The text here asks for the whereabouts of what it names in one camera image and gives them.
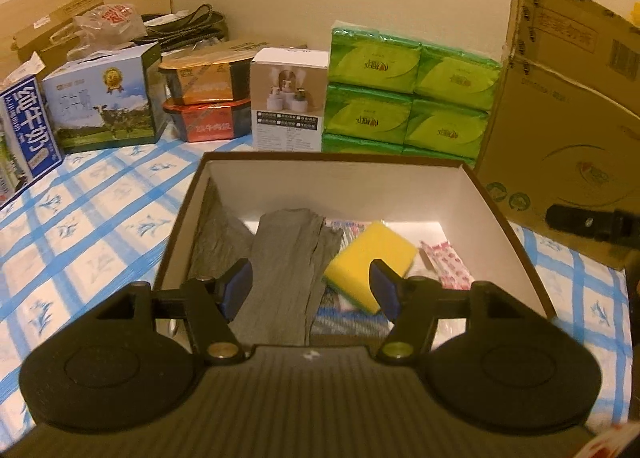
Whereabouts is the red patterned plastic packet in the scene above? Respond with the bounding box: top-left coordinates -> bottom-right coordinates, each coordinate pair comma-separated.
421,241 -> 474,290

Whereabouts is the yellow green sponge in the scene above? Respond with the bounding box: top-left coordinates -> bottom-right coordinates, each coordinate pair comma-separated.
323,222 -> 418,314

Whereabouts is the bag of cotton swabs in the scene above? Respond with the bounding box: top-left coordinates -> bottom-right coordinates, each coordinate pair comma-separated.
324,219 -> 370,251

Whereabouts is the dark grey cloth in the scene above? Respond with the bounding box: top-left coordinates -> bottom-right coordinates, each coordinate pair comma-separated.
188,181 -> 343,346

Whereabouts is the large brown cardboard carton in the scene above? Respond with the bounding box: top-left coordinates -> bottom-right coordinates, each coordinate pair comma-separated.
476,0 -> 639,269

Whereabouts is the brown open cardboard box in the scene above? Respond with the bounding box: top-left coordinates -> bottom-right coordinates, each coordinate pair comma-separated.
155,152 -> 555,318

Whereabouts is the blue checked bed sheet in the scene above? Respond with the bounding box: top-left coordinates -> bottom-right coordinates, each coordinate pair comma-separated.
1,131 -> 632,446

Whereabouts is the red black food box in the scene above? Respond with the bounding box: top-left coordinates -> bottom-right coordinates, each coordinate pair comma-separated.
163,98 -> 252,143

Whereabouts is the green tissue pack bundle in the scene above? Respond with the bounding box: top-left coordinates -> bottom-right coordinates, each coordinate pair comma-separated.
321,23 -> 501,164

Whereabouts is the cow picture milk box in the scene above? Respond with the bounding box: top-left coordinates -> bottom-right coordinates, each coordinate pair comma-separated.
42,43 -> 167,153

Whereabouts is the orange black food box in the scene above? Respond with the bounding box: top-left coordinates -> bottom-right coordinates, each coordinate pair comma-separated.
160,51 -> 255,106

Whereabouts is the white product box with photo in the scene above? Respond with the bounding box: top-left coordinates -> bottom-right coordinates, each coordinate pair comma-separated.
250,47 -> 329,152

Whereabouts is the blue white milk carton box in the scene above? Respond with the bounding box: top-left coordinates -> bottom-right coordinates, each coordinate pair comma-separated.
0,52 -> 63,209

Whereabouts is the clear plastic bag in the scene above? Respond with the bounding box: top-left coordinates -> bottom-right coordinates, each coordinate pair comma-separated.
67,4 -> 146,61

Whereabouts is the flat brown cardboard box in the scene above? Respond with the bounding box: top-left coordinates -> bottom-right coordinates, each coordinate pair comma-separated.
12,0 -> 103,62

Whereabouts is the black bag with straps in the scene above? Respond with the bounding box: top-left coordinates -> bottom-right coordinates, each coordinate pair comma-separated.
132,4 -> 229,51

